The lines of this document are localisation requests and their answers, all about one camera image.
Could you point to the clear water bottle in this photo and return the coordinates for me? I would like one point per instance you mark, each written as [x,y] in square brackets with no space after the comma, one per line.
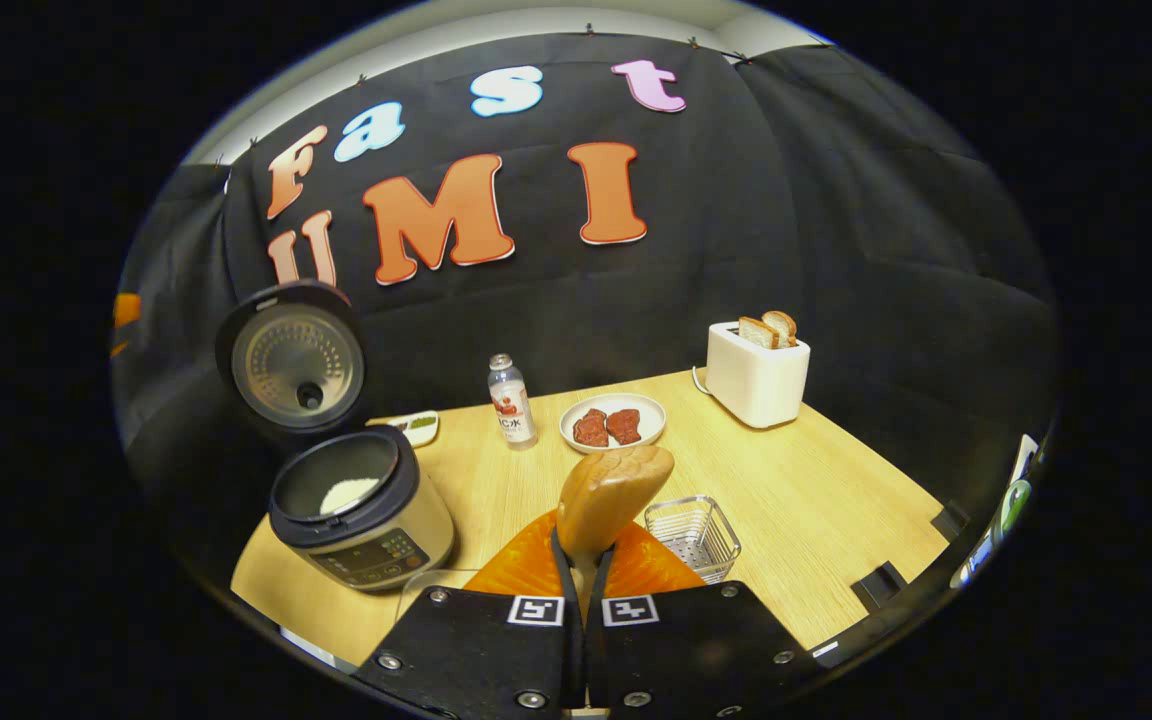
[513,410]

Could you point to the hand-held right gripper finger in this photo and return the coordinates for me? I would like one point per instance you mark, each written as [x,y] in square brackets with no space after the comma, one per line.
[572,650]
[596,650]

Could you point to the black table bracket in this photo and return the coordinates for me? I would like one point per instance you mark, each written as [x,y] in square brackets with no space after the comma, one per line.
[951,520]
[878,586]

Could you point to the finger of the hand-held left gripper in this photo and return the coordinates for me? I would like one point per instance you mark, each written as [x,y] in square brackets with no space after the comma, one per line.
[126,310]

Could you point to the wooden spoon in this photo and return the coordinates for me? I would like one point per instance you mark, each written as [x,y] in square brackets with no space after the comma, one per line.
[611,495]

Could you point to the toasted bread slice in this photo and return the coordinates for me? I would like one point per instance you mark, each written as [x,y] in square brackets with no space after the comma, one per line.
[784,326]
[756,333]

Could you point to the white toaster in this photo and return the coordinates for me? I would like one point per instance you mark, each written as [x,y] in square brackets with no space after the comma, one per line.
[756,385]

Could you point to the white divided dish of beans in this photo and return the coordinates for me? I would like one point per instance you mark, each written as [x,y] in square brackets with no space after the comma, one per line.
[419,427]

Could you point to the white plate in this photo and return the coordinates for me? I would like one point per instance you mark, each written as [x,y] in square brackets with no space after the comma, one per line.
[648,420]

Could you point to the brown meat piece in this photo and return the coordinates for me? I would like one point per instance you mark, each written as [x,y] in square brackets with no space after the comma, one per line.
[624,427]
[591,430]

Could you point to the grey rice cooker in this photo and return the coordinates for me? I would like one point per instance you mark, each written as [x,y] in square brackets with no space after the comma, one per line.
[376,540]

